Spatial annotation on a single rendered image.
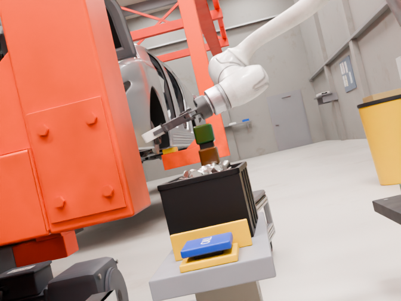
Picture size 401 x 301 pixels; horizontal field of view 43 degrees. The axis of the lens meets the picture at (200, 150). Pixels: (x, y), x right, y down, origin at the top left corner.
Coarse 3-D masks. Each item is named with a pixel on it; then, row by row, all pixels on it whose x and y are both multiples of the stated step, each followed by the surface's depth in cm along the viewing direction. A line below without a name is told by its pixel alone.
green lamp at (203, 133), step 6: (198, 126) 107; (204, 126) 107; (210, 126) 107; (198, 132) 107; (204, 132) 107; (210, 132) 106; (198, 138) 107; (204, 138) 107; (210, 138) 106; (198, 144) 107
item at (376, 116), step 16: (400, 96) 403; (368, 112) 414; (384, 112) 405; (400, 112) 404; (368, 128) 419; (384, 128) 407; (400, 128) 404; (368, 144) 429; (384, 144) 409; (400, 144) 405; (384, 160) 412; (400, 160) 406; (384, 176) 416; (400, 176) 407
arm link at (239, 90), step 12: (228, 72) 165; (240, 72) 161; (252, 72) 160; (264, 72) 161; (228, 84) 160; (240, 84) 159; (252, 84) 160; (264, 84) 162; (228, 96) 160; (240, 96) 160; (252, 96) 162
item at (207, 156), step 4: (208, 148) 107; (212, 148) 107; (216, 148) 107; (200, 152) 107; (204, 152) 107; (208, 152) 107; (212, 152) 106; (216, 152) 106; (200, 156) 107; (204, 156) 107; (208, 156) 107; (212, 156) 107; (216, 156) 106; (200, 160) 107; (204, 160) 107; (208, 160) 107; (212, 160) 107; (216, 160) 106; (220, 160) 110; (204, 164) 107
